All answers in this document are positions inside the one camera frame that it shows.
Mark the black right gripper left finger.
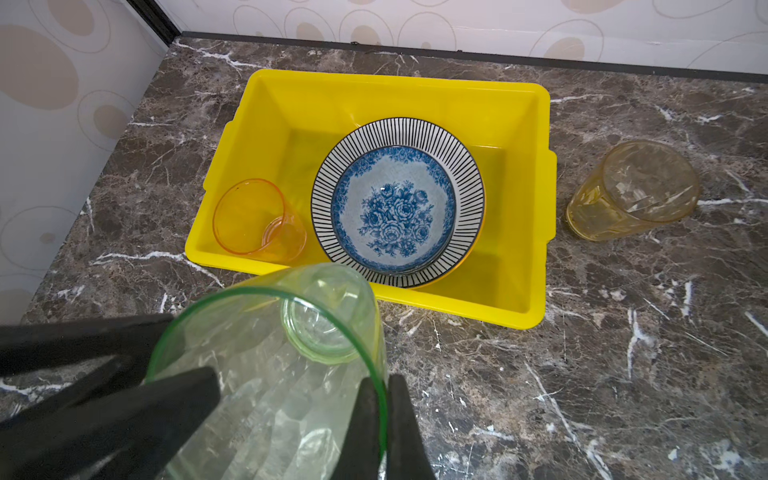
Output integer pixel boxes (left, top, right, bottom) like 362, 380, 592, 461
330, 378, 381, 480

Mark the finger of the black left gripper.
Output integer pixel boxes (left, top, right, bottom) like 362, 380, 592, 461
1, 367, 221, 479
1, 313, 174, 377

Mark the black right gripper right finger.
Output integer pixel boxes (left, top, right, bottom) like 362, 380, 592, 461
386, 374, 435, 480

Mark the green translucent cup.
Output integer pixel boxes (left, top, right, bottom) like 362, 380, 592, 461
146, 263, 387, 479

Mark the pink translucent cup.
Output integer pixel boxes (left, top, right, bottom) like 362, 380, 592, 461
212, 178, 307, 263

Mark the white black-striped-rim plate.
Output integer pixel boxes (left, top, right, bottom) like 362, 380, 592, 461
310, 117, 486, 288

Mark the amber translucent cup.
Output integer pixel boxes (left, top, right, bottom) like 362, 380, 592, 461
566, 140, 701, 242

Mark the yellow plastic bin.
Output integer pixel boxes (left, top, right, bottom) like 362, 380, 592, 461
185, 70, 557, 329

